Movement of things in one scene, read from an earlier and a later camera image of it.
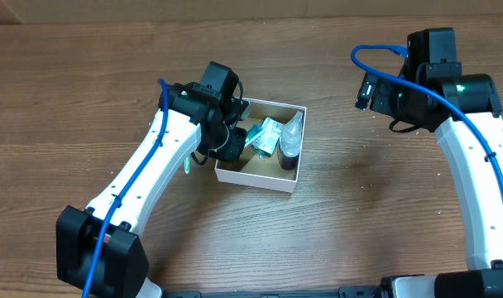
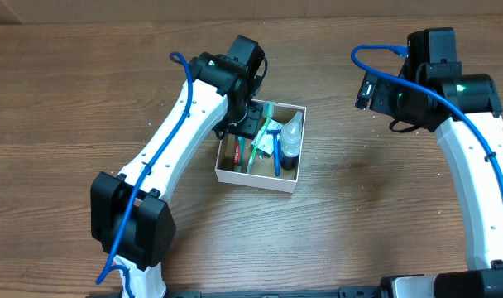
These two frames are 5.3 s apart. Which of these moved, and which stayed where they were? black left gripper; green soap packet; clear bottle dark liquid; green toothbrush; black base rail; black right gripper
Moved: green toothbrush; black left gripper
Stayed: black right gripper; green soap packet; clear bottle dark liquid; black base rail
